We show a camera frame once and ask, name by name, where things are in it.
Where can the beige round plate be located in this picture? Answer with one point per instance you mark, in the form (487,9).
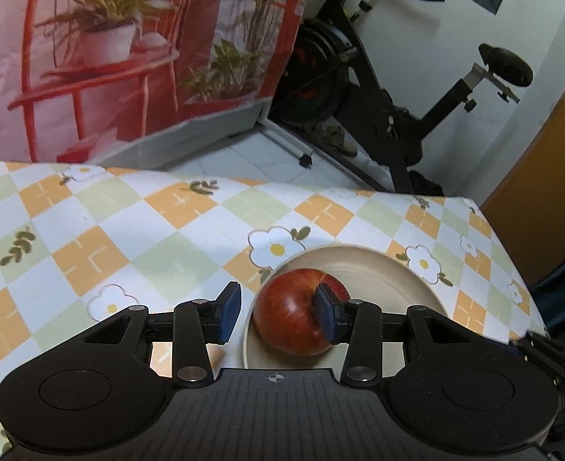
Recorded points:
(374,273)

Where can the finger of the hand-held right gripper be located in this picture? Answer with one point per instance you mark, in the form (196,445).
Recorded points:
(546,348)

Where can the brown sandal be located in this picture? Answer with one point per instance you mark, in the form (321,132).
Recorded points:
(340,141)

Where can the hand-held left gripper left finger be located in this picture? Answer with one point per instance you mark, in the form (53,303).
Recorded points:
(229,312)

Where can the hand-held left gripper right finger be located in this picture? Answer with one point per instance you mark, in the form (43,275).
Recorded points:
(325,313)

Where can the orange wooden door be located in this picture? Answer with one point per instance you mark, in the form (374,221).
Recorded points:
(542,201)

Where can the white rolling stand base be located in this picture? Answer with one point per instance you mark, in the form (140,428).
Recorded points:
(191,134)

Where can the checkered floral tablecloth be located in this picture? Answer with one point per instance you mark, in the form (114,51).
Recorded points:
(119,230)

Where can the black exercise bike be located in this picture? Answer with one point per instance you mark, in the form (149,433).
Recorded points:
(383,110)

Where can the bright red apple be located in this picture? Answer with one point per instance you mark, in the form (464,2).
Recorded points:
(282,312)

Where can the printed red chair backdrop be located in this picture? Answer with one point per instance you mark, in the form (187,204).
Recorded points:
(119,105)

